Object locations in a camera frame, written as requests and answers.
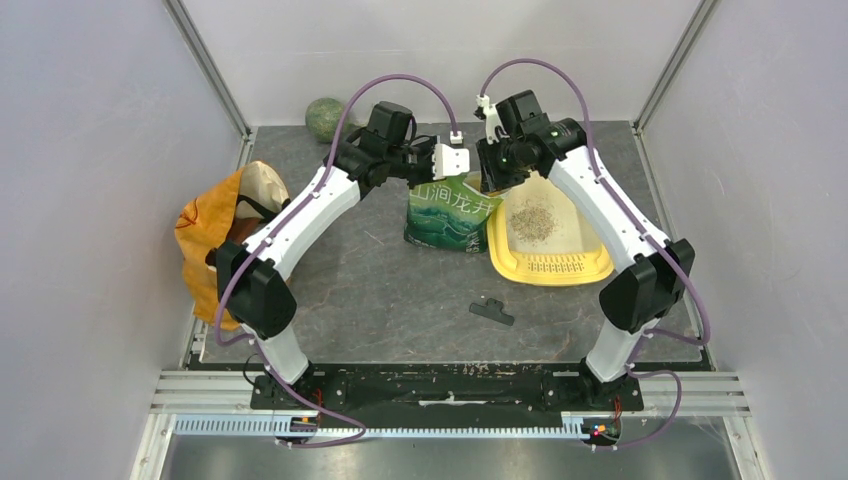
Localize green cat litter bag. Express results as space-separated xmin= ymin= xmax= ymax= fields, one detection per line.
xmin=403 ymin=172 xmax=506 ymax=254

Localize black bag clip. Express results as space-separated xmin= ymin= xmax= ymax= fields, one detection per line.
xmin=469 ymin=298 xmax=515 ymax=327

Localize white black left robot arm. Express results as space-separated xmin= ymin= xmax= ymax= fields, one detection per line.
xmin=215 ymin=101 xmax=437 ymax=409

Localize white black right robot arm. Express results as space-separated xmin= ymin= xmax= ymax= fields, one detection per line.
xmin=475 ymin=90 xmax=695 ymax=409

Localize grey cat litter pellets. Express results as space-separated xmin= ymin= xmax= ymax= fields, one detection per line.
xmin=506 ymin=197 xmax=562 ymax=245

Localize yellow plastic litter box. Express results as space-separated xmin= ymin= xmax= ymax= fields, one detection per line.
xmin=486 ymin=172 xmax=614 ymax=287

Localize orange fabric bag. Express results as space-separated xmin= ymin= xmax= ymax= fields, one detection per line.
xmin=174 ymin=161 xmax=290 ymax=325

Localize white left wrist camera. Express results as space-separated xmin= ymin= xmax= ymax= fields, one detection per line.
xmin=432 ymin=131 xmax=471 ymax=181

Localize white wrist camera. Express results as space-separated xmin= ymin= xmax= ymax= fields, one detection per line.
xmin=474 ymin=94 xmax=504 ymax=145
xmin=432 ymin=131 xmax=471 ymax=181

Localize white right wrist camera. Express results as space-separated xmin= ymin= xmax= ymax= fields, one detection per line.
xmin=474 ymin=94 xmax=504 ymax=145

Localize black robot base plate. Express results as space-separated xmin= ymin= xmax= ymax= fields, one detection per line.
xmin=250 ymin=361 xmax=645 ymax=413

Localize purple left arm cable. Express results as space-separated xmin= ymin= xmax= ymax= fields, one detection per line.
xmin=213 ymin=73 xmax=463 ymax=450

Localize grey slotted cable duct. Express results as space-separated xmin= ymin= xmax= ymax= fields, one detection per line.
xmin=174 ymin=414 xmax=590 ymax=440

